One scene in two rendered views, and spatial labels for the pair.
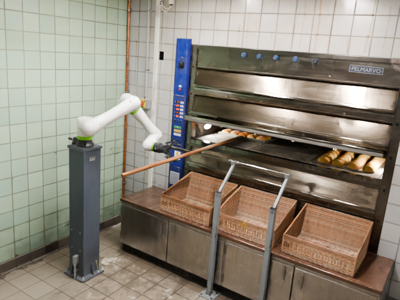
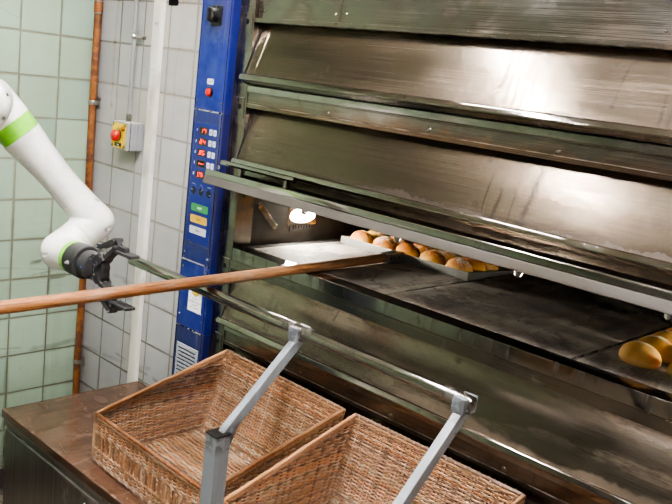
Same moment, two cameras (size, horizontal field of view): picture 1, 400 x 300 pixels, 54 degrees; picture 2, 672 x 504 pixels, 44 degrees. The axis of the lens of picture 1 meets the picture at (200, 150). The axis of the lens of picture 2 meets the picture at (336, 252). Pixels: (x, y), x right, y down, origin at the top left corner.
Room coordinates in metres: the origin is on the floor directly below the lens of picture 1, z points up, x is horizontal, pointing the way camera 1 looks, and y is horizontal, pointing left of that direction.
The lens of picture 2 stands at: (1.38, -0.69, 1.75)
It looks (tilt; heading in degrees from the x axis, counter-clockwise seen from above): 12 degrees down; 10
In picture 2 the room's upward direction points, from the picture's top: 7 degrees clockwise
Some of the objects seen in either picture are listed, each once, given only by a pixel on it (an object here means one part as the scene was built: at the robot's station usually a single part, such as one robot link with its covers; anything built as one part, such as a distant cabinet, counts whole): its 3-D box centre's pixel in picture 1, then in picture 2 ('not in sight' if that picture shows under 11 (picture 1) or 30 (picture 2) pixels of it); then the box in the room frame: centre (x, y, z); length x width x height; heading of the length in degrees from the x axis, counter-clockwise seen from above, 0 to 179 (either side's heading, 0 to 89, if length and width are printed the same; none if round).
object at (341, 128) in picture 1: (278, 117); (481, 186); (3.42, -0.66, 1.54); 1.79 x 0.11 x 0.19; 58
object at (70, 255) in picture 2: (158, 147); (83, 260); (3.42, 0.37, 1.19); 0.12 x 0.06 x 0.09; 149
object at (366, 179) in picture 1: (274, 158); (463, 332); (3.44, -0.67, 1.16); 1.80 x 0.06 x 0.04; 58
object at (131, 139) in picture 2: (144, 103); (127, 135); (4.19, 0.63, 1.46); 0.10 x 0.07 x 0.10; 58
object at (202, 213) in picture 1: (199, 196); (216, 434); (3.51, -0.03, 0.72); 0.56 x 0.49 x 0.28; 56
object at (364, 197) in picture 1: (271, 174); (449, 386); (3.42, -0.66, 1.02); 1.79 x 0.11 x 0.19; 58
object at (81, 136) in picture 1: (85, 127); not in sight; (3.22, 0.97, 1.36); 0.16 x 0.13 x 0.19; 30
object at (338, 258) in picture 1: (327, 236); not in sight; (2.86, -1.05, 0.72); 0.56 x 0.49 x 0.28; 57
